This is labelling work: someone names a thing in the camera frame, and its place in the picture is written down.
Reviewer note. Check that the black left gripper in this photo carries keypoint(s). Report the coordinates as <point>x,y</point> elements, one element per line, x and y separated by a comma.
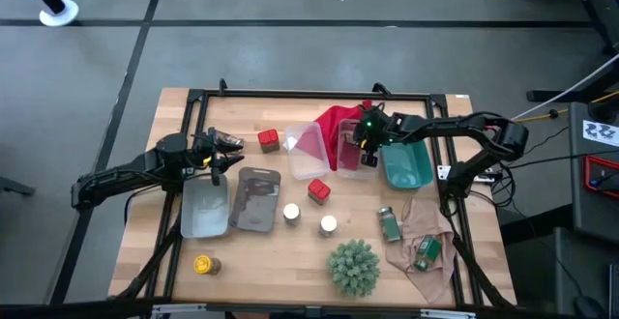
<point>205,149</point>

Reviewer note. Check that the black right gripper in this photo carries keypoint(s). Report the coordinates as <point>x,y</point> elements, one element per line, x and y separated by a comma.
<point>372,133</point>

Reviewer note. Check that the red-lid spice jar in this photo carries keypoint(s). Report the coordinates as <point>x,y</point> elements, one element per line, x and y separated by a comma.
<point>268,140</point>
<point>319,191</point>

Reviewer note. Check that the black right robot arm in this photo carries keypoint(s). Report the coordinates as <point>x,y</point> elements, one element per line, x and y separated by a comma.
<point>459,125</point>

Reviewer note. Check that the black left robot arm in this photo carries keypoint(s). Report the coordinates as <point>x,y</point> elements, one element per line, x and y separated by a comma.
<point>126,171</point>

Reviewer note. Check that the clear plastic bin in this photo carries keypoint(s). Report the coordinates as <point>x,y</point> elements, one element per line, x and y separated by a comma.
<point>307,150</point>
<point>348,160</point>

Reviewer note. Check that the teal plastic bin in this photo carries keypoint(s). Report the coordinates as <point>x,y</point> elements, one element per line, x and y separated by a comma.
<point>408,166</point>

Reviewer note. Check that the dark grey translucent bin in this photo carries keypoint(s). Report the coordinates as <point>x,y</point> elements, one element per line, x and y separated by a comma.
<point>256,198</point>

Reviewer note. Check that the red cloth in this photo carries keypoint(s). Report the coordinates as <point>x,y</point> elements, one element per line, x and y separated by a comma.
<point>333,121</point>

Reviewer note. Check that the light grey plastic bin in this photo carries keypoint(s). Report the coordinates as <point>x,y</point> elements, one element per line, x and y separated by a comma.
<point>205,208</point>

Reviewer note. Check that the green spice jar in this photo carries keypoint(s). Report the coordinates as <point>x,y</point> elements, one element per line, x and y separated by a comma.
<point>428,252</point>
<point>389,224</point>

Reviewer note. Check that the white mounting plate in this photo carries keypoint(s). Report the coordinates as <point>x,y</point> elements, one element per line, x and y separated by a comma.
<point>444,172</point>

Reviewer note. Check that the tan cloth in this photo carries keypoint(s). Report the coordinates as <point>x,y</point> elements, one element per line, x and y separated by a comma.
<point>425,220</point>

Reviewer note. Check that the potted artificial green plant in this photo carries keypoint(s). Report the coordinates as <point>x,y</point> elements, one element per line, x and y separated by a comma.
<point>353,268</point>

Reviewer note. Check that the yellow-lid spice jar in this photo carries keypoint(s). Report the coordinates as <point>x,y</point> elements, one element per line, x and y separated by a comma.
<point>206,265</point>

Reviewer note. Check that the black equipment case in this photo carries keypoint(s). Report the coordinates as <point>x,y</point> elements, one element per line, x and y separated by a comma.
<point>580,203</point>

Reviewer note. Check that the black furniture foot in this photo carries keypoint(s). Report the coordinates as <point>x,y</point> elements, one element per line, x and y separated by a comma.
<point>14,186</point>

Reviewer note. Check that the red-framed device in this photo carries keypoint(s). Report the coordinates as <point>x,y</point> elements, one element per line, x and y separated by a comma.
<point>599,176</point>

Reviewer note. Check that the white printed sticker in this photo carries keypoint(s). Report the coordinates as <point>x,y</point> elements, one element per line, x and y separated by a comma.
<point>599,133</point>

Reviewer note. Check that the dark cabinet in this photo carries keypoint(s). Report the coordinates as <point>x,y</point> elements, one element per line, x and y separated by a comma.
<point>580,270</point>

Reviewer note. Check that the black computer mouse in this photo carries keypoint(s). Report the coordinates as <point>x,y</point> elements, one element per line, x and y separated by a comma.
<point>587,307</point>

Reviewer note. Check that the black metal rig frame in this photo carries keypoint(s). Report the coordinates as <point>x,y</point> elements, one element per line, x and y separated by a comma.
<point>314,95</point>

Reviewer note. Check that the black desk frame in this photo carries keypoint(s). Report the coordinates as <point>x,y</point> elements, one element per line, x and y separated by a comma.
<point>595,14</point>

